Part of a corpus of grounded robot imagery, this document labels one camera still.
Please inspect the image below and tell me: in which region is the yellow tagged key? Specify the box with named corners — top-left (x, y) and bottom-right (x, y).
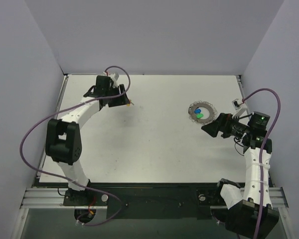
top-left (127, 100), bottom-right (135, 107)

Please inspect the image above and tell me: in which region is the large silver keyring disc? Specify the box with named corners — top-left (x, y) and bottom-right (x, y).
top-left (188, 101), bottom-right (218, 125)

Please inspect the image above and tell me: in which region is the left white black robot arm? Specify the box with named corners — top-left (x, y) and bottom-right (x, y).
top-left (45, 72), bottom-right (130, 205)

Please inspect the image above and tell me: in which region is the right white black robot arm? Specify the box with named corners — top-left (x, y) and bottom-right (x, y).
top-left (201, 112), bottom-right (279, 239)

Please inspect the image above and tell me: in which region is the green key tag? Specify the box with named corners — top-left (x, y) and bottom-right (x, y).
top-left (196, 114), bottom-right (204, 119)

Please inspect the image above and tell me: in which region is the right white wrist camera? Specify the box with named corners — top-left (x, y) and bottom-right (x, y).
top-left (232, 99), bottom-right (248, 119)

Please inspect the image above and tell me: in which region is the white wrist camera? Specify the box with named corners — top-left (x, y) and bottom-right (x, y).
top-left (102, 71), bottom-right (119, 82)
top-left (232, 99), bottom-right (248, 119)

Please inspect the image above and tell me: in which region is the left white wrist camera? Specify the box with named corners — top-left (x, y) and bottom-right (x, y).
top-left (102, 71), bottom-right (119, 82)

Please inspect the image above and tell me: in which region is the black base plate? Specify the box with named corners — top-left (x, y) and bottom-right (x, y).
top-left (63, 183), bottom-right (228, 222)

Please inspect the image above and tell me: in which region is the aluminium front rail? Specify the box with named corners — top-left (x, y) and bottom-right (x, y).
top-left (21, 187), bottom-right (289, 209)

